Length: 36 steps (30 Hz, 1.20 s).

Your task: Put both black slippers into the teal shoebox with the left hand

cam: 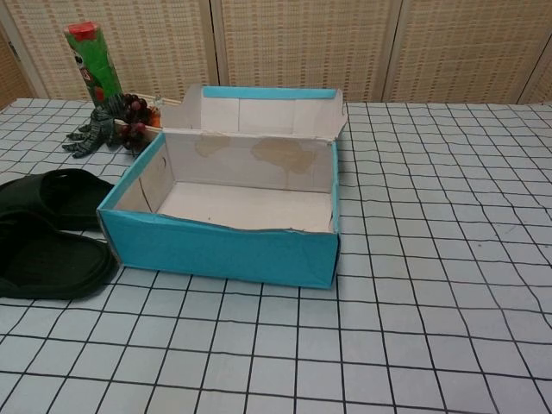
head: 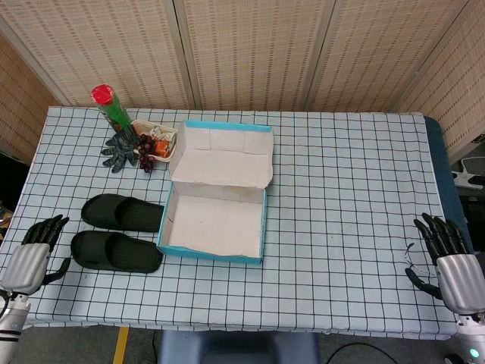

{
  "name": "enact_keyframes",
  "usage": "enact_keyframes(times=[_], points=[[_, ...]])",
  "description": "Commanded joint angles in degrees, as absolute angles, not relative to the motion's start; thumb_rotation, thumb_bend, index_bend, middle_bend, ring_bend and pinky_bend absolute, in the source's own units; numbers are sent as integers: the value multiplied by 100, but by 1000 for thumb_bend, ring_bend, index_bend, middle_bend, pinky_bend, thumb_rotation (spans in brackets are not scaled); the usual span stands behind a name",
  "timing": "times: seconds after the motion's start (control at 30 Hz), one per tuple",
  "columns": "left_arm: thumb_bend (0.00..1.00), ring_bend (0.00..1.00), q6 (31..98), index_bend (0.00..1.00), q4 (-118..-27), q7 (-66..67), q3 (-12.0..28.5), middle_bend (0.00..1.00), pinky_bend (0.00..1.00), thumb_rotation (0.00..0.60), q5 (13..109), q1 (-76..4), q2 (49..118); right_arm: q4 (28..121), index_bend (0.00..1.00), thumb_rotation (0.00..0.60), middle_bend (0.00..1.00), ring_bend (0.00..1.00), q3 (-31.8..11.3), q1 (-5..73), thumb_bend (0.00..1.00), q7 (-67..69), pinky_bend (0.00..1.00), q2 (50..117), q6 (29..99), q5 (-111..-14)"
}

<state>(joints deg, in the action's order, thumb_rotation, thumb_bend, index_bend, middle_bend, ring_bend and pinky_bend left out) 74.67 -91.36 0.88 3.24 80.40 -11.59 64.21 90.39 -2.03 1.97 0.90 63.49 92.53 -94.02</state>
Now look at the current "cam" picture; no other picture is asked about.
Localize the dark red grape bunch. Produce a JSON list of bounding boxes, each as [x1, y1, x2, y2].
[[116, 92, 155, 152]]

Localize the white checked tablecloth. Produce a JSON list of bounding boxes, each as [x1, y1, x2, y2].
[[0, 97, 552, 414]]

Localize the black rubber slipper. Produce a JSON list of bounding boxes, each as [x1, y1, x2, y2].
[[0, 168, 116, 233], [0, 212, 121, 301]]

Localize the green chips can red lid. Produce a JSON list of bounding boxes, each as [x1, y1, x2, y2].
[[64, 22, 123, 105]]

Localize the woven bamboo folding screen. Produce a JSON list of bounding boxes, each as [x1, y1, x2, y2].
[[0, 0, 552, 104]]

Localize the blue cardboard shoe box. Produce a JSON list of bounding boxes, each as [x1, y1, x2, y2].
[[95, 85, 349, 291]]

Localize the grey striped glove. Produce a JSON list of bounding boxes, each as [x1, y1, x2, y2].
[[61, 95, 127, 159]]

